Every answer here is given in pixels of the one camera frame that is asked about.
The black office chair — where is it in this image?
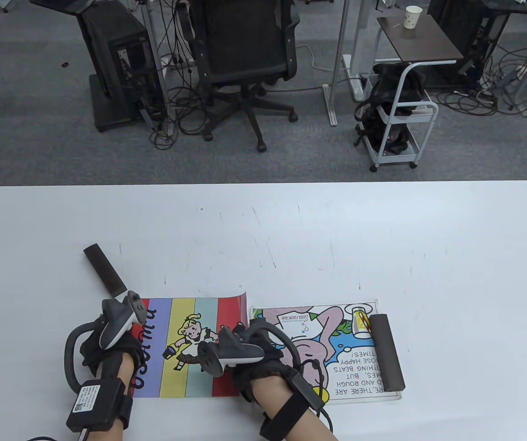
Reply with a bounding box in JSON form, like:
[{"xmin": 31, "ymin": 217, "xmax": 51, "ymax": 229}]
[{"xmin": 185, "ymin": 0, "xmax": 301, "ymax": 153}]

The black wrist strap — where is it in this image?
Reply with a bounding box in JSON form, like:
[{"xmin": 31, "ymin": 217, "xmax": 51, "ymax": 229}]
[{"xmin": 259, "ymin": 394, "xmax": 312, "ymax": 441}]

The white desk leg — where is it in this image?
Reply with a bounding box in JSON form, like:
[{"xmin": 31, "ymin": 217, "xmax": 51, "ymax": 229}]
[
  {"xmin": 322, "ymin": 0, "xmax": 352, "ymax": 127},
  {"xmin": 342, "ymin": 0, "xmax": 370, "ymax": 102}
]

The cartoon pink character poster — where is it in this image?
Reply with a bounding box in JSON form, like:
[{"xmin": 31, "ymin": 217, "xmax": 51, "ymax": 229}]
[{"xmin": 250, "ymin": 300, "xmax": 403, "ymax": 401}]

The dark brown bar paperweight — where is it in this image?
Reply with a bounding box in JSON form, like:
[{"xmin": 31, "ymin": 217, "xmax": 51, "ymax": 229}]
[
  {"xmin": 83, "ymin": 244, "xmax": 128, "ymax": 297},
  {"xmin": 368, "ymin": 314, "xmax": 405, "ymax": 392}
]

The person's left hand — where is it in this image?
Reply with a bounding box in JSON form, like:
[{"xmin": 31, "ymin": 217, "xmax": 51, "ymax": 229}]
[{"xmin": 80, "ymin": 328, "xmax": 143, "ymax": 382}]

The grey and white controller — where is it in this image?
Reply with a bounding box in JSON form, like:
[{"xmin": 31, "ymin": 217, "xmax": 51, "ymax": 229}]
[
  {"xmin": 198, "ymin": 340, "xmax": 265, "ymax": 378},
  {"xmin": 100, "ymin": 290, "xmax": 148, "ymax": 349}
]

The person's left forearm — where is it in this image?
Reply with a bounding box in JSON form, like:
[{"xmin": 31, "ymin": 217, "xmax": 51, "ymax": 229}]
[{"xmin": 87, "ymin": 356, "xmax": 136, "ymax": 441}]

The black computer tower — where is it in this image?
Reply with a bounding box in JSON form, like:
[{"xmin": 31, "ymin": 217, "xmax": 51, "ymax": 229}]
[
  {"xmin": 429, "ymin": 0, "xmax": 512, "ymax": 88},
  {"xmin": 78, "ymin": 7, "xmax": 167, "ymax": 134}
]

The brown side table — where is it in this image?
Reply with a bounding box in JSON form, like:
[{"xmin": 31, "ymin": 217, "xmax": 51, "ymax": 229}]
[{"xmin": 376, "ymin": 16, "xmax": 465, "ymax": 65}]

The tangle of black cables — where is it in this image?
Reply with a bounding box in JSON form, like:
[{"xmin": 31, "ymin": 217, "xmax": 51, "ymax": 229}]
[
  {"xmin": 149, "ymin": 0, "xmax": 211, "ymax": 150},
  {"xmin": 436, "ymin": 28, "xmax": 527, "ymax": 118}
]

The black labelled wrist box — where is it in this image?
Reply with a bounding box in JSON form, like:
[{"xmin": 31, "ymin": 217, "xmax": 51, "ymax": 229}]
[{"xmin": 65, "ymin": 378, "xmax": 133, "ymax": 433}]

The grey desk leg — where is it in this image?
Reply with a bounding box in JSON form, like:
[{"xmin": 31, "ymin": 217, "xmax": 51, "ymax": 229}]
[{"xmin": 142, "ymin": 0, "xmax": 174, "ymax": 136}]

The white rolling cart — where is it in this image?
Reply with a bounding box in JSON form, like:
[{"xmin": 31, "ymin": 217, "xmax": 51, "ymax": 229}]
[{"xmin": 364, "ymin": 60, "xmax": 439, "ymax": 173}]

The rainbow striped poster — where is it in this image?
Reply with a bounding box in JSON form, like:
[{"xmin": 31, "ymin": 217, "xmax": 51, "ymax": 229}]
[{"xmin": 128, "ymin": 288, "xmax": 249, "ymax": 398}]

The black bag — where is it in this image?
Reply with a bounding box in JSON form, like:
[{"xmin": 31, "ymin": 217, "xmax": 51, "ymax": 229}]
[{"xmin": 354, "ymin": 63, "xmax": 429, "ymax": 154}]

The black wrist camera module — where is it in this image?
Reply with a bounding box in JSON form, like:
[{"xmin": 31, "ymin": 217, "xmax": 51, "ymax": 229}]
[{"xmin": 290, "ymin": 372, "xmax": 326, "ymax": 412}]

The person's right hand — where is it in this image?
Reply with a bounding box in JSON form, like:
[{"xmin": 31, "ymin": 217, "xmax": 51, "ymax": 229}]
[{"xmin": 219, "ymin": 323, "xmax": 300, "ymax": 402}]

